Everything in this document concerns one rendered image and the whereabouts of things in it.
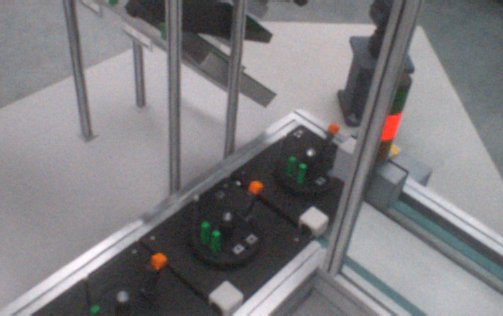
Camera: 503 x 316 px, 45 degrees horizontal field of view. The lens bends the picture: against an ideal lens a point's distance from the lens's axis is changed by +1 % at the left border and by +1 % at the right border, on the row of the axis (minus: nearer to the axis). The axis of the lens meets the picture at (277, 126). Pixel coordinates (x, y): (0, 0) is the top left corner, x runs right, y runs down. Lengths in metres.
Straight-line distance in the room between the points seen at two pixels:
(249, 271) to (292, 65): 0.84
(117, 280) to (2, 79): 2.21
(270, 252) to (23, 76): 2.25
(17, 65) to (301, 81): 1.87
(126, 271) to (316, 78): 0.90
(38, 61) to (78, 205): 1.97
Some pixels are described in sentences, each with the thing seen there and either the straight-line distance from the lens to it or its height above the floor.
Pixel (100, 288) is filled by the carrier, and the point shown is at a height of 0.99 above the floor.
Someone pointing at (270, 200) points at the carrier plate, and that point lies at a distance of 1.30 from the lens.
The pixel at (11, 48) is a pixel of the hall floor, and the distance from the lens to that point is 3.46.
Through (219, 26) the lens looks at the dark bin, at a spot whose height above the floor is 1.27.
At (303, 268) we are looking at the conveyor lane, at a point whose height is 0.96.
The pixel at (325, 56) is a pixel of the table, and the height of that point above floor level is 0.86.
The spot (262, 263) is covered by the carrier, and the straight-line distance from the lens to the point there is 1.20.
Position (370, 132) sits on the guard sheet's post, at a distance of 0.94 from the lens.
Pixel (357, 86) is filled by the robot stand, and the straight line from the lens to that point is 1.62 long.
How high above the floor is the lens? 1.94
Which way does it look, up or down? 41 degrees down
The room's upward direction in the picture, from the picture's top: 8 degrees clockwise
